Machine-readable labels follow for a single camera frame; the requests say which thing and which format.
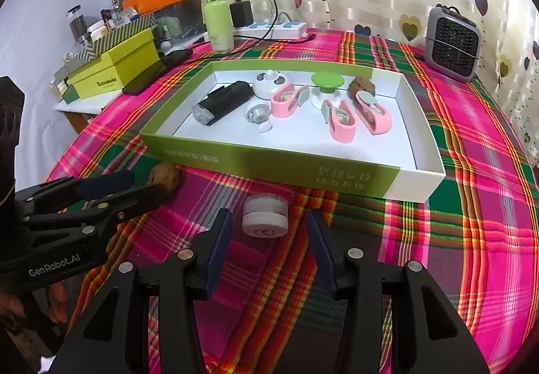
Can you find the grey mini space heater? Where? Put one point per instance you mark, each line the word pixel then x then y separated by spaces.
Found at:
pixel 452 43

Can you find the green white cardboard tray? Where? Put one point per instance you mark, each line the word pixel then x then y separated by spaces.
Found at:
pixel 402 164

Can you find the green-top white suction holder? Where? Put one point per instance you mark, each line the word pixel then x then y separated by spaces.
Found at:
pixel 326 87

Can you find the orange-lidded clear storage bin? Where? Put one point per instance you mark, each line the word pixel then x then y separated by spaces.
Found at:
pixel 177 21

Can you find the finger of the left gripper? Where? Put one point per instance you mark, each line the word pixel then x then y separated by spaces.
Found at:
pixel 99 220
pixel 63 192

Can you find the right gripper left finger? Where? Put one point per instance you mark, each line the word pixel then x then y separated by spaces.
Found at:
pixel 112 334

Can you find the black bike light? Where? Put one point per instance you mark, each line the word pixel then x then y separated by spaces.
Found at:
pixel 219 103

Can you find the dark glass jar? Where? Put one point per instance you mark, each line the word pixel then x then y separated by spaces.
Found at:
pixel 77 24

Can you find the brown walnut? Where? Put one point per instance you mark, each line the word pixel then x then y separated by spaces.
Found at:
pixel 167 177
pixel 361 83

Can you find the white round ribbed cap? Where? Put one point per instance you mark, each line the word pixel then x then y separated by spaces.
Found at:
pixel 265 216

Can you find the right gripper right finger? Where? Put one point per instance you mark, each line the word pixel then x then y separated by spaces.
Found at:
pixel 428 334

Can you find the light green lotion bottle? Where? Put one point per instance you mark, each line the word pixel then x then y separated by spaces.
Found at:
pixel 219 26

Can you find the left hand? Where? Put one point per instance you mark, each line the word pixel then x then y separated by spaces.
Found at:
pixel 49 314

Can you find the white blue power strip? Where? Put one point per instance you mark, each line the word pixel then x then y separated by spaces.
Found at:
pixel 279 31

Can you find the lime green shoe box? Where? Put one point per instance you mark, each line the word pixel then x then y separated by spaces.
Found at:
pixel 114 69

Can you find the white panda-face gadget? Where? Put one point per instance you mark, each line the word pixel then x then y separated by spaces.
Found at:
pixel 268 83

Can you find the black smartphone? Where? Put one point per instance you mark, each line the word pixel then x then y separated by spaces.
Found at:
pixel 157 70

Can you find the pink silicone clip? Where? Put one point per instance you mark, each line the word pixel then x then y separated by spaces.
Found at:
pixel 341 121
pixel 375 116
pixel 285 101

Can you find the black power adapter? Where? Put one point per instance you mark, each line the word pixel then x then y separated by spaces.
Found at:
pixel 241 14

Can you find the pink green plaid tablecloth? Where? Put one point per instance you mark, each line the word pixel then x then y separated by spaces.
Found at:
pixel 477 234

